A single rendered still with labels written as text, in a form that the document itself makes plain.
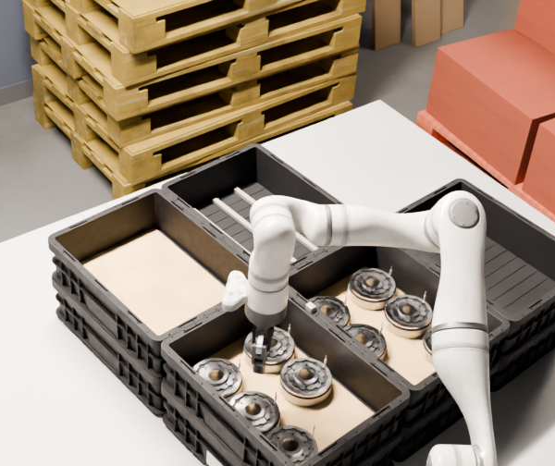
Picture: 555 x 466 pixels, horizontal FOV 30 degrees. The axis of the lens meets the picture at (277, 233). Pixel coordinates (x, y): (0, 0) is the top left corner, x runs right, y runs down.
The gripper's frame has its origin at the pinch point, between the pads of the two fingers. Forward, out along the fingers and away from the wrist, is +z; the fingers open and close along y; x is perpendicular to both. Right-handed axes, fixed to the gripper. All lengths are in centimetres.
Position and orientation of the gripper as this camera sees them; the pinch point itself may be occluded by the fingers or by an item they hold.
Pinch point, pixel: (262, 355)
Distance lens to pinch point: 193.6
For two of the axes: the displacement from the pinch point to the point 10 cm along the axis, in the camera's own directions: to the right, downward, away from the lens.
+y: 1.4, -6.2, 7.7
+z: -0.7, 7.7, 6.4
